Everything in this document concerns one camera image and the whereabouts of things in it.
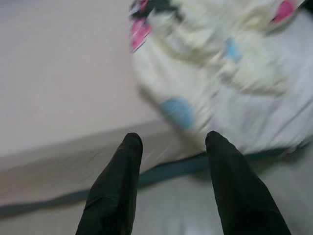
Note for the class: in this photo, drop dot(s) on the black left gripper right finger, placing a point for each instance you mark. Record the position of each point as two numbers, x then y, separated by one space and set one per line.
239 195

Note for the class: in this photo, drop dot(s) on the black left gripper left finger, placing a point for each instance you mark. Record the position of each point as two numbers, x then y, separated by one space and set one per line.
115 191

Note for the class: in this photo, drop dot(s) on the cream sheeted mattress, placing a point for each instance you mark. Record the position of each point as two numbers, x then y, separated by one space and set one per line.
61 85

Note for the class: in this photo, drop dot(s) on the cream cartoon print quilt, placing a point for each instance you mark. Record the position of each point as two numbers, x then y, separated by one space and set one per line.
195 61

